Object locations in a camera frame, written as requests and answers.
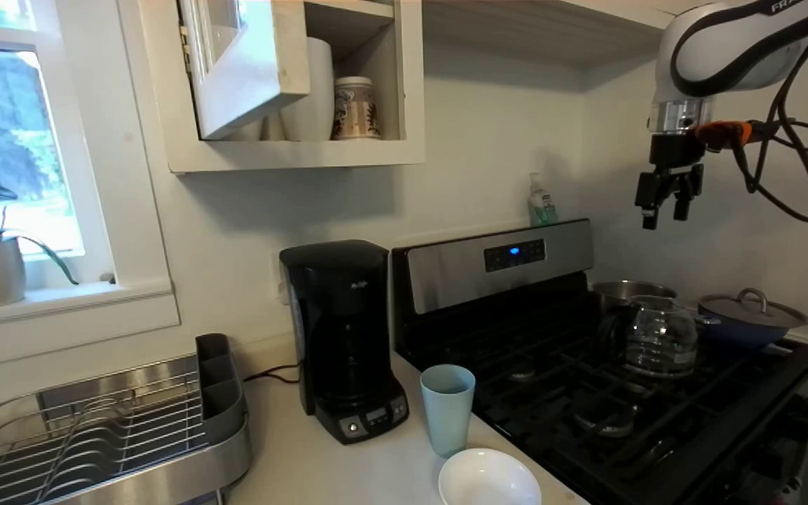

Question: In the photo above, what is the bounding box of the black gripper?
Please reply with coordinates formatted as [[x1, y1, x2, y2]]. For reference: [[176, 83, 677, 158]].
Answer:
[[634, 129, 709, 232]]

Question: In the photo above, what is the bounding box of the green hand sanitizer bottle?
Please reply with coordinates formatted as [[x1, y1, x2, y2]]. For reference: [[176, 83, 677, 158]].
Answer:
[[524, 170, 561, 230]]

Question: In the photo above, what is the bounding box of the black stainless gas stove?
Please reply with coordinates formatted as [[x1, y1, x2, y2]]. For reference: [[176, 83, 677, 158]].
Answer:
[[389, 219, 808, 505]]

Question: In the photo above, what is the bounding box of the steel pan lid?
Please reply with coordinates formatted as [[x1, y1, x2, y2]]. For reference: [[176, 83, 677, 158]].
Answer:
[[698, 285, 808, 333]]

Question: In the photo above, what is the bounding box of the glass coffee carafe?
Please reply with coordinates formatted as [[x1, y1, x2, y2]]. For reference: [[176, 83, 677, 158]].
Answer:
[[620, 295, 702, 382]]

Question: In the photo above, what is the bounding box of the blue pan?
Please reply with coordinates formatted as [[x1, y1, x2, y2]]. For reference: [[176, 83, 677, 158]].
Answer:
[[697, 315, 799, 354]]

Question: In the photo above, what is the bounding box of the light blue plastic cup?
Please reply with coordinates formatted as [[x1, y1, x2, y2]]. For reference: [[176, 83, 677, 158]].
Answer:
[[419, 362, 478, 461]]

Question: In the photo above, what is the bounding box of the white bowl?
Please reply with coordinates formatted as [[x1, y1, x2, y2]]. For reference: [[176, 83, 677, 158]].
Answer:
[[436, 445, 545, 505]]

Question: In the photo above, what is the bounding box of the patterned jar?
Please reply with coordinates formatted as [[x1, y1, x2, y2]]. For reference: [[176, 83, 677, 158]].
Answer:
[[331, 72, 382, 142]]

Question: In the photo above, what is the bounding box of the black coffee maker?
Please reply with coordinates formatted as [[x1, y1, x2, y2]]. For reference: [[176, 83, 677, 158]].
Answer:
[[279, 239, 412, 445]]

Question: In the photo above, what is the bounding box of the white jug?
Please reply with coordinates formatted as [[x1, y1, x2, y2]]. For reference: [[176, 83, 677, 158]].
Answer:
[[276, 33, 339, 142]]

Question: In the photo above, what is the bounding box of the white glass cabinet door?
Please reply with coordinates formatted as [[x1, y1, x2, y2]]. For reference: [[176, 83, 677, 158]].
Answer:
[[176, 0, 314, 142]]

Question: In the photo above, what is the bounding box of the stainless steel dish rack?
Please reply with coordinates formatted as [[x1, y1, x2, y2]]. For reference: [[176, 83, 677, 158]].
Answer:
[[0, 331, 255, 505]]

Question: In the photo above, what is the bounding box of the white framed window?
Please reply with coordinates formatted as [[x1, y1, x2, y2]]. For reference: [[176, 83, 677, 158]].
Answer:
[[0, 0, 182, 372]]

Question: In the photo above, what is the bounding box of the wrist camera with orange plug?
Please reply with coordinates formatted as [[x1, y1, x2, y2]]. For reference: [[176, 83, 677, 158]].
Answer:
[[692, 117, 758, 155]]

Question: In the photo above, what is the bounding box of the white wall cabinet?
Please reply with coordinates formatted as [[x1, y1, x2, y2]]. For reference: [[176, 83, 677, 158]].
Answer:
[[119, 0, 430, 176]]

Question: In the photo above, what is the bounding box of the black coffee maker cord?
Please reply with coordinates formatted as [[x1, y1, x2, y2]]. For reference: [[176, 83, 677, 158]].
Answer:
[[242, 362, 304, 386]]

